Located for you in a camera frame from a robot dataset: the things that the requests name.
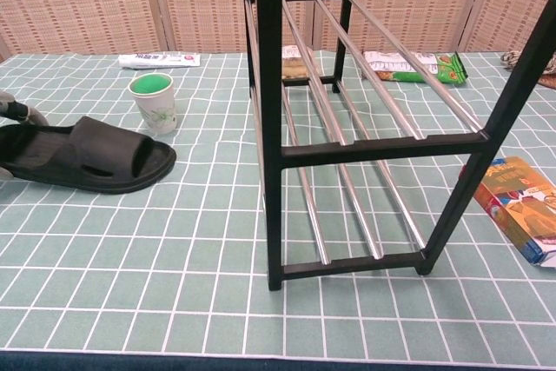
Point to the brown round coaster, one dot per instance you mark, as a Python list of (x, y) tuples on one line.
[(548, 81)]

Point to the white floral paper cup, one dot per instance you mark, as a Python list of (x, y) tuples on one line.
[(158, 114)]

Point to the green white snack packet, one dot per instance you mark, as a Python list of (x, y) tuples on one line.
[(447, 69)]

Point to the yellow packet behind rack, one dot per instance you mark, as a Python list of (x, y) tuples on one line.
[(292, 68)]

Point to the black rubber slipper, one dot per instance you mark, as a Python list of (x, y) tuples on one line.
[(104, 154)]

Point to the black metal shoe rack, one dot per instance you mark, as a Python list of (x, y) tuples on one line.
[(267, 127)]

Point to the white toothpaste tube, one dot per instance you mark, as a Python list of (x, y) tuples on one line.
[(160, 60)]

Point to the woven bamboo folding screen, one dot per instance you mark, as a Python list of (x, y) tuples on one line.
[(87, 1)]

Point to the green grid tablecloth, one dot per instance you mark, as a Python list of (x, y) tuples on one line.
[(174, 236)]

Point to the orange snack box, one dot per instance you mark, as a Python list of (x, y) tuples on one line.
[(517, 206)]

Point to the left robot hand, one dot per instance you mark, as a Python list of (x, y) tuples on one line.
[(13, 108)]

